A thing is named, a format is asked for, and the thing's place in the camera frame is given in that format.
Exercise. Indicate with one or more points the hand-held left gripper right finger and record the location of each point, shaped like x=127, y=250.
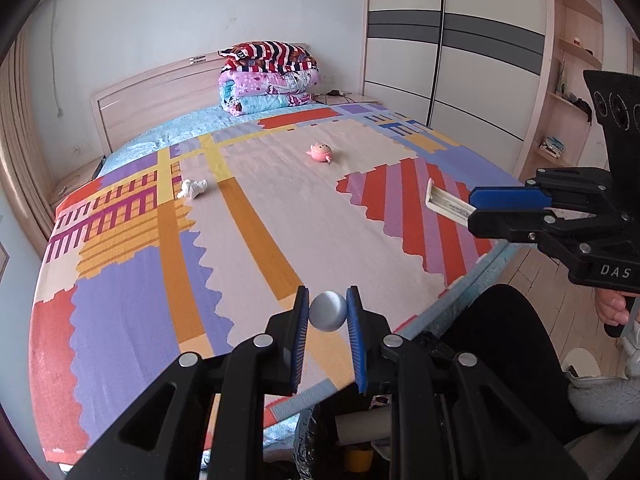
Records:
x=357, y=345

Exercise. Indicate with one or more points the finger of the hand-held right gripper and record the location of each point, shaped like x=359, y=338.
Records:
x=505, y=225
x=505, y=197

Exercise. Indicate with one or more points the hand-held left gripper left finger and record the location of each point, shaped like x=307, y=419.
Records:
x=296, y=345

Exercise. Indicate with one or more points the grey round ball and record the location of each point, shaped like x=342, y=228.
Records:
x=327, y=311

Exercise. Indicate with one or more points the cream box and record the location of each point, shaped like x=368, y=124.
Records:
x=445, y=202

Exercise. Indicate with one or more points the black trash bin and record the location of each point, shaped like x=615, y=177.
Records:
x=310, y=440

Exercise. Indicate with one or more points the person's right hand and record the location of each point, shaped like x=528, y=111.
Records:
x=612, y=309

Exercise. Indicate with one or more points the small book stack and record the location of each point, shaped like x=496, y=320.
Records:
x=552, y=146

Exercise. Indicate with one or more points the dark shelf object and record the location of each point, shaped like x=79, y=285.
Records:
x=577, y=105

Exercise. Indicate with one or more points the person's leg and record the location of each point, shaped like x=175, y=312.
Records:
x=500, y=360

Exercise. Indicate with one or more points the colourful patterned bed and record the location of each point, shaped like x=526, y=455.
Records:
x=275, y=210

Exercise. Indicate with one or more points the grey fluffy slipper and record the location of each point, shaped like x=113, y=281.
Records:
x=600, y=395

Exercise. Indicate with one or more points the white sliding wardrobe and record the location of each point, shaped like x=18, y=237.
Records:
x=450, y=60

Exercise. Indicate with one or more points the wooden open bookshelf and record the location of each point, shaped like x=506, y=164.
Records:
x=570, y=60

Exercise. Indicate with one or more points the wooden nightstand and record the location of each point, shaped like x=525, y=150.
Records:
x=357, y=99
x=75, y=180

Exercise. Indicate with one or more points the crumpled white tissue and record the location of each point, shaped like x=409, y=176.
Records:
x=192, y=188

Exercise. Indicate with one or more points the pink pig toy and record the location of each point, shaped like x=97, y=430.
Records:
x=320, y=153

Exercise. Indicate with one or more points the pink folded quilt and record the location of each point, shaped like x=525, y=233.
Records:
x=265, y=92

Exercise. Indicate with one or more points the striped folded blanket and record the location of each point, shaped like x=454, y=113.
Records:
x=270, y=55

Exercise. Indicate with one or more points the wooden bed headboard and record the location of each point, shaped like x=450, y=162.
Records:
x=150, y=95

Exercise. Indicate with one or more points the beige curtain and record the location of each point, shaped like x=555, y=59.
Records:
x=20, y=135

